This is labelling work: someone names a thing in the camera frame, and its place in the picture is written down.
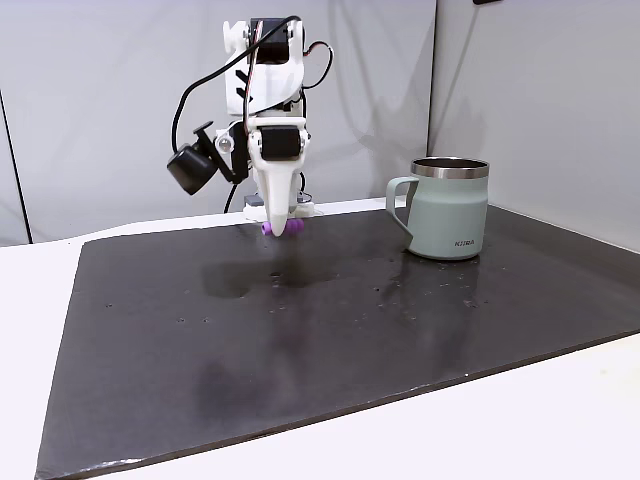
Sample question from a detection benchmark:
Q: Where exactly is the black table mat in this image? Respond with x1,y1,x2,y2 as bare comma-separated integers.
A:
34,202,640,480

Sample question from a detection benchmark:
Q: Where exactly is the short black servo cable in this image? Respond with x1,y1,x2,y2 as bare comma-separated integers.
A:
301,41,336,91

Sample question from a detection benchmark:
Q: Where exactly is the long black camera cable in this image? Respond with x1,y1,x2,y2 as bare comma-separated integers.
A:
170,15,303,152

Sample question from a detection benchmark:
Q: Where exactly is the purple pen grip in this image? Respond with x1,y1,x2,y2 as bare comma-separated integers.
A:
258,218,306,238

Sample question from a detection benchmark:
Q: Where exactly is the thin black wall strip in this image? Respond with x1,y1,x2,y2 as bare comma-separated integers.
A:
0,89,34,246

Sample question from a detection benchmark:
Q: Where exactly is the pale green mug steel rim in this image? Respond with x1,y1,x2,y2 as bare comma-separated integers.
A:
385,156,491,261

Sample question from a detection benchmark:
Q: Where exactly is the black camera box with mount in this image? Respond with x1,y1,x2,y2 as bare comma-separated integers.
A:
165,121,250,197

